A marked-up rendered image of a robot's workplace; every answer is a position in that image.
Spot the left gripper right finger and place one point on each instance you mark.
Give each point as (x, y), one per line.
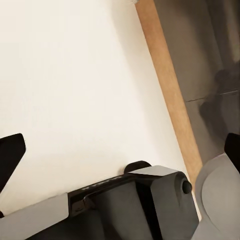
(232, 149)

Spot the cabinet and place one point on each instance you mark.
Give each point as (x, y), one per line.
(203, 40)

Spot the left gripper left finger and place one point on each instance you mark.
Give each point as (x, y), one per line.
(12, 150)

